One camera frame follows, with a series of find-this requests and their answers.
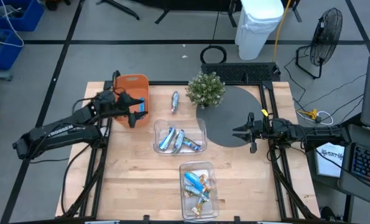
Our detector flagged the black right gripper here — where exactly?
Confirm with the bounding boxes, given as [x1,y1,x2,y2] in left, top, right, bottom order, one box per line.
[233,112,275,154]

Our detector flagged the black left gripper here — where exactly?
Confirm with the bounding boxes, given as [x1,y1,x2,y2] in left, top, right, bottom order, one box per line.
[91,90,149,129]

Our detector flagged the round grey placemat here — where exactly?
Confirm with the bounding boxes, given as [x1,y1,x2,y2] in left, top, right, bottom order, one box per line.
[196,85,264,148]

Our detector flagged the orange plastic bin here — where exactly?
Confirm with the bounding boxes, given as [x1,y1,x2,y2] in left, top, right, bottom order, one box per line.
[113,73,150,128]

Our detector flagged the clear plastic bin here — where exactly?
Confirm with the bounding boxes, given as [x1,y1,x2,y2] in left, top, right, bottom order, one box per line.
[152,118,208,156]
[178,161,220,221]

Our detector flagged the potted plant white flowers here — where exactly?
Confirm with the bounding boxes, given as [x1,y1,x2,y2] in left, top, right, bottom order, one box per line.
[185,71,226,110]

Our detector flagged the black perforated crate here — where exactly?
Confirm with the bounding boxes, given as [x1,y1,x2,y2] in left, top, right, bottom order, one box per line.
[200,62,281,84]

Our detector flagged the yellow power plug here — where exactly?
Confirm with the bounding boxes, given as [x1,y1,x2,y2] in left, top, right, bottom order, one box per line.
[296,108,321,122]

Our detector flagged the white printed paper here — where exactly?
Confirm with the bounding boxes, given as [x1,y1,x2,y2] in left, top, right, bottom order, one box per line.
[315,142,346,178]

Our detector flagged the black stand legs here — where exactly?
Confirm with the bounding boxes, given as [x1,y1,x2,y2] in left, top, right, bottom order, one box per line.
[96,0,141,21]

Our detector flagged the white trash can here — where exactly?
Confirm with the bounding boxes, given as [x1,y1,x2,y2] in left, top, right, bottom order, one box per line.
[234,0,285,62]

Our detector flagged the grey desk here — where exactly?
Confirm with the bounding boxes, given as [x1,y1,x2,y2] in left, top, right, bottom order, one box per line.
[338,124,370,206]

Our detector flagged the black floor fan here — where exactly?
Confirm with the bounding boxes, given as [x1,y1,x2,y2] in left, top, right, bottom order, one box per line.
[295,7,344,80]

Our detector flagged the backlit black keyboard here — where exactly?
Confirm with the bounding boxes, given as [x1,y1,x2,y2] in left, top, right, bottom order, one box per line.
[351,144,370,187]

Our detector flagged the blue storage bin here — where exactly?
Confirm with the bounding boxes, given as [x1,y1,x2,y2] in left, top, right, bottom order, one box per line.
[0,28,24,71]
[0,0,45,32]

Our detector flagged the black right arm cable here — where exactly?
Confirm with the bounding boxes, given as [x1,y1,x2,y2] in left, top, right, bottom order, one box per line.
[266,136,285,163]

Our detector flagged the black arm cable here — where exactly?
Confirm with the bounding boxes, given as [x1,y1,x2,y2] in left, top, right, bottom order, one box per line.
[71,95,98,114]
[266,136,285,163]

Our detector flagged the black metal rig frame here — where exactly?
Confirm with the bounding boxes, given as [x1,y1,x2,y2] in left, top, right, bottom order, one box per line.
[60,80,321,224]

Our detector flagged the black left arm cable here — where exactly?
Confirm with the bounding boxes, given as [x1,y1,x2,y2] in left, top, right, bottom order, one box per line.
[71,95,98,114]

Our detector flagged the white power cable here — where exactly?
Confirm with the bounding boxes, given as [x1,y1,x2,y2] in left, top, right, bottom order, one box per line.
[315,110,335,126]

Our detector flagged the black coiled cable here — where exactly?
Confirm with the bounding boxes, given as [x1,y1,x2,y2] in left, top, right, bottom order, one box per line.
[199,45,228,65]

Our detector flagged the black floor cable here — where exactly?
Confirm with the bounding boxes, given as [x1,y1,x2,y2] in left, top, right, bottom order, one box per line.
[292,73,368,110]

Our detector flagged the yellow hanging cable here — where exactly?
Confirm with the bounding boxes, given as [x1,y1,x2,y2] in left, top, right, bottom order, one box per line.
[272,0,293,63]

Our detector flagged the white cable in bins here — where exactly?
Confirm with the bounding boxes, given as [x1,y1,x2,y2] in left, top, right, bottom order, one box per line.
[0,0,25,48]

